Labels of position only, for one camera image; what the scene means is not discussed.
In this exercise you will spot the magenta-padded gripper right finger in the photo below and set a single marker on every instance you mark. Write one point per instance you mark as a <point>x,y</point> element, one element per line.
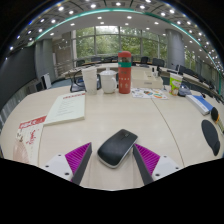
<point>147,158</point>

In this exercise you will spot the white paper cup stack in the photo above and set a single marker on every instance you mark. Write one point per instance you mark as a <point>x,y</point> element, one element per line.
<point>89,81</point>

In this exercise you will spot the red thermos bottle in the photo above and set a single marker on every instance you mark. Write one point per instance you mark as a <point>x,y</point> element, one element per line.
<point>125,75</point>

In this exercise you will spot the ceiling lights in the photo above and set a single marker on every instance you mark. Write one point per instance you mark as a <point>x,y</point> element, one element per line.
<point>93,6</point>

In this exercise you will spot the black and silver computer mouse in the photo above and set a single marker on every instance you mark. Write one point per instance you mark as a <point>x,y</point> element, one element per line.
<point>116,148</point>

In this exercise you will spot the red and white brochure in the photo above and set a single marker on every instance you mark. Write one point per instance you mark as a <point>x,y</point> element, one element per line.
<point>29,138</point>

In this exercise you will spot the blue and white book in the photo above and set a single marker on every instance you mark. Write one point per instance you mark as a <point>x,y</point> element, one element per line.
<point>200,104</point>

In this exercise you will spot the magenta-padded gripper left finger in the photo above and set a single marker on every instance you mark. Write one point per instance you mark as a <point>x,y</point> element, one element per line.
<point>78,156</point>

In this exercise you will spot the white booklet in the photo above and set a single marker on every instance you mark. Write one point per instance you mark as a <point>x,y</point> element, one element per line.
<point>66,108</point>

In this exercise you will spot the colourful printed leaflet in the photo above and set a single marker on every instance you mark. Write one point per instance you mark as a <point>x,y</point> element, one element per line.
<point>149,93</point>

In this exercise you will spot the black desktop conference microphone unit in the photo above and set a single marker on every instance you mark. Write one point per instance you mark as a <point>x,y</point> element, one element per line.
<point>184,91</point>

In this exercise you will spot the black office chairs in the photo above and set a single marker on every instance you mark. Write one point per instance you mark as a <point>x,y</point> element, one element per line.
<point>158,62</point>

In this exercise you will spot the black mouse pad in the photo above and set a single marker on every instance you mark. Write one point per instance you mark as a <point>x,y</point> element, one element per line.
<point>210,136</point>

